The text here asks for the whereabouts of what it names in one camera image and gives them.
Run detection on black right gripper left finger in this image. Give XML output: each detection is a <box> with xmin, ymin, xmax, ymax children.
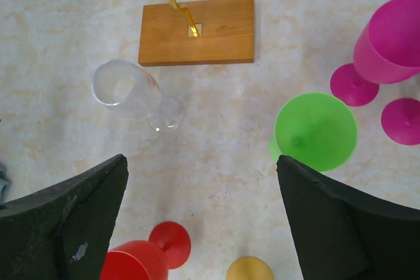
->
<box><xmin>1</xmin><ymin>154</ymin><xmax>129</xmax><ymax>279</ymax></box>

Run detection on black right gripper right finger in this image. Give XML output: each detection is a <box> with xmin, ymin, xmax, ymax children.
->
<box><xmin>277</xmin><ymin>155</ymin><xmax>419</xmax><ymax>279</ymax></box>

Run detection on red plastic wine glass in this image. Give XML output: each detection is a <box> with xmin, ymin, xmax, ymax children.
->
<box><xmin>100</xmin><ymin>221</ymin><xmax>192</xmax><ymax>280</ymax></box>

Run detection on magenta plastic wine glass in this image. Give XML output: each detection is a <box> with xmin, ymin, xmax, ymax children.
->
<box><xmin>329</xmin><ymin>0</ymin><xmax>419</xmax><ymax>107</ymax></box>

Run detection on gold wire wine glass rack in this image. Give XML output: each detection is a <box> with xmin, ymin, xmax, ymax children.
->
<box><xmin>138</xmin><ymin>0</ymin><xmax>255</xmax><ymax>66</ymax></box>

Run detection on orange plastic wine glass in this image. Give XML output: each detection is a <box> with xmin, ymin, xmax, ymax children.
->
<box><xmin>226</xmin><ymin>256</ymin><xmax>274</xmax><ymax>280</ymax></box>

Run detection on green plastic wine glass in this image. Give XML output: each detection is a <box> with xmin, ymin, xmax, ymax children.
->
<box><xmin>268</xmin><ymin>92</ymin><xmax>358</xmax><ymax>172</ymax></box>

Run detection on clear wine glass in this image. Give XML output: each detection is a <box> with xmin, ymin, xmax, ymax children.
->
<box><xmin>91</xmin><ymin>59</ymin><xmax>184</xmax><ymax>133</ymax></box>

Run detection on grey blue cloth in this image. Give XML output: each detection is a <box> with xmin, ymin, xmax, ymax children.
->
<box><xmin>0</xmin><ymin>164</ymin><xmax>10</xmax><ymax>202</ymax></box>

